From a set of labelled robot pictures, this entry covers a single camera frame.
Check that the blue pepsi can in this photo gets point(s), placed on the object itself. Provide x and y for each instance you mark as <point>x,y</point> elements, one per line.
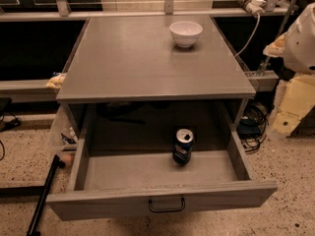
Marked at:
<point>182,146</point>

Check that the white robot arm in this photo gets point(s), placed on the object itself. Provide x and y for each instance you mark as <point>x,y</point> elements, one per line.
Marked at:
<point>297,48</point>

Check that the grey cabinet counter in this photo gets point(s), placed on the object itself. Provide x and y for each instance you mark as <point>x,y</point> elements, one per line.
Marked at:
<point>139,87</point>

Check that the grey open drawer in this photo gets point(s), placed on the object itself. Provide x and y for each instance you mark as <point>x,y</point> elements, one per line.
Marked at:
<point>120,164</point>

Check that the white ceramic bowl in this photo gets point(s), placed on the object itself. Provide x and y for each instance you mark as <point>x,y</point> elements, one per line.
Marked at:
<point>184,33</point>

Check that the yellow crumpled bag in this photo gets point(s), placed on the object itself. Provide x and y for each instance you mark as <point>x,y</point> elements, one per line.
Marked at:
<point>56,82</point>

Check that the white power strip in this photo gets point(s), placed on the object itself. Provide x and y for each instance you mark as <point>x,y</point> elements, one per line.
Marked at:
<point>253,7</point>

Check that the black pole on floor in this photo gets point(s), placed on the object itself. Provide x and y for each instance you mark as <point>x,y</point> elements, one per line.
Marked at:
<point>55,164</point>

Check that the black drawer handle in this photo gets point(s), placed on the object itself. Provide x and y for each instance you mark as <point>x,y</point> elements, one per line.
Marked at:
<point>166,205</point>

